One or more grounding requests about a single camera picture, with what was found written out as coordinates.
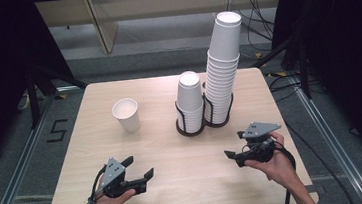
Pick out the aluminium floor rail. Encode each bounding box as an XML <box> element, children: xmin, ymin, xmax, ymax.
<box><xmin>0</xmin><ymin>93</ymin><xmax>66</xmax><ymax>204</ymax></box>
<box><xmin>292</xmin><ymin>74</ymin><xmax>362</xmax><ymax>204</ymax></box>

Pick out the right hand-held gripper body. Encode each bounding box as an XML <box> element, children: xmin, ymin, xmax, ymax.
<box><xmin>231</xmin><ymin>119</ymin><xmax>285</xmax><ymax>169</ymax></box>

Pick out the black metal stand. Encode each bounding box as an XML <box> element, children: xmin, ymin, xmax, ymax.
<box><xmin>23</xmin><ymin>57</ymin><xmax>92</xmax><ymax>131</ymax></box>
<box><xmin>248</xmin><ymin>19</ymin><xmax>313</xmax><ymax>106</ymax></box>

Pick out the black wire cup holder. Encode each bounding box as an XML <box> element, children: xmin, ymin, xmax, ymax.
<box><xmin>172</xmin><ymin>90</ymin><xmax>238</xmax><ymax>140</ymax></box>

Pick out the bundle of black hanging cables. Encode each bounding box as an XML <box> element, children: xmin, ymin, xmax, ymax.
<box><xmin>228</xmin><ymin>0</ymin><xmax>279</xmax><ymax>58</ymax></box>

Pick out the right hand-held gripper cable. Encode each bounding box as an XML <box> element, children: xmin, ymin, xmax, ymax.
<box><xmin>272</xmin><ymin>139</ymin><xmax>300</xmax><ymax>204</ymax></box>

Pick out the white paper cup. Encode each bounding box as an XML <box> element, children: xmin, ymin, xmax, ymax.
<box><xmin>110</xmin><ymin>96</ymin><xmax>142</xmax><ymax>136</ymax></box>

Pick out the black tape strip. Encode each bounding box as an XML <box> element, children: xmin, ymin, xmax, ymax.
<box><xmin>306</xmin><ymin>183</ymin><xmax>326</xmax><ymax>194</ymax></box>

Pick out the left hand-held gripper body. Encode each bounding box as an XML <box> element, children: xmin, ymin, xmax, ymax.
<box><xmin>98</xmin><ymin>155</ymin><xmax>138</xmax><ymax>200</ymax></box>

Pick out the left hand-held gripper cable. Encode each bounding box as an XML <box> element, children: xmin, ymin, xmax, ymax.
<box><xmin>75</xmin><ymin>163</ymin><xmax>111</xmax><ymax>204</ymax></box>

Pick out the black floor cable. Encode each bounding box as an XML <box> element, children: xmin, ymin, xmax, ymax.
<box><xmin>266</xmin><ymin>69</ymin><xmax>358</xmax><ymax>204</ymax></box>

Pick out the tall stack of white cups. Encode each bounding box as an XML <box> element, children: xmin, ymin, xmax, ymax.
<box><xmin>194</xmin><ymin>9</ymin><xmax>252</xmax><ymax>127</ymax></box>

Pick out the person's right hand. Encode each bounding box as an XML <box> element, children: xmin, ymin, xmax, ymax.
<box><xmin>241</xmin><ymin>129</ymin><xmax>301</xmax><ymax>192</ymax></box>

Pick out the hand-held gripper cable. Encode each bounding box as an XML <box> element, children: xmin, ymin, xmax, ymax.
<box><xmin>75</xmin><ymin>163</ymin><xmax>111</xmax><ymax>204</ymax></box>
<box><xmin>272</xmin><ymin>139</ymin><xmax>300</xmax><ymax>204</ymax></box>

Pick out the beige cabinet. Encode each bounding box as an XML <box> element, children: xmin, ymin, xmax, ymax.
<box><xmin>35</xmin><ymin>0</ymin><xmax>289</xmax><ymax>61</ymax></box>

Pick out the short stack of white cups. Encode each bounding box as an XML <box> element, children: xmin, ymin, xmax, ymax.
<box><xmin>172</xmin><ymin>69</ymin><xmax>207</xmax><ymax>135</ymax></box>

